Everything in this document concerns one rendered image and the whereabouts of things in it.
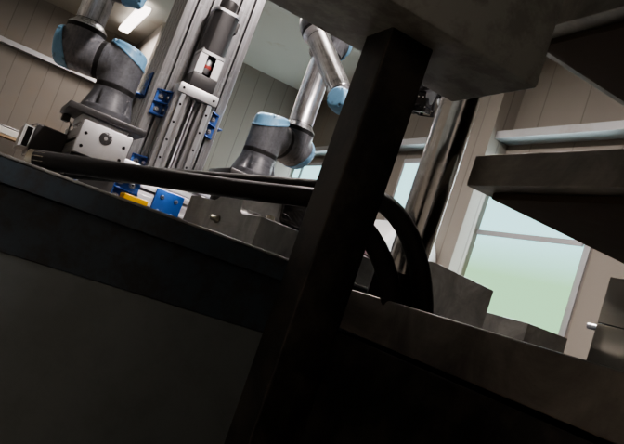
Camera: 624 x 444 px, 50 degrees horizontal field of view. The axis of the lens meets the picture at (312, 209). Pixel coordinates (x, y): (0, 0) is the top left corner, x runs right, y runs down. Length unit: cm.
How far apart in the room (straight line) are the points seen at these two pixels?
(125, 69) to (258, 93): 636
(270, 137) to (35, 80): 723
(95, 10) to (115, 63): 17
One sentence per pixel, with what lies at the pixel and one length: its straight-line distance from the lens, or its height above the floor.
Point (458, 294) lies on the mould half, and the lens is 157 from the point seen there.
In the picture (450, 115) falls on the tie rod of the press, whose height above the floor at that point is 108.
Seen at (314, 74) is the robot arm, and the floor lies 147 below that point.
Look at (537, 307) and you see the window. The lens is 461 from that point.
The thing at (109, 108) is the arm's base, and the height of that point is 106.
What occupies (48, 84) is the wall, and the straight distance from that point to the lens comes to 924.
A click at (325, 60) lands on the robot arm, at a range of 216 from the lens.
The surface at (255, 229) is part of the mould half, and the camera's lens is 121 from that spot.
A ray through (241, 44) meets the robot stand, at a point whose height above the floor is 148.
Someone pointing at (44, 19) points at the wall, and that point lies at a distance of 937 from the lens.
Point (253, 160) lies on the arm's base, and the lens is 213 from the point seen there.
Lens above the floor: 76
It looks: 7 degrees up
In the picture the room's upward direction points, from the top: 19 degrees clockwise
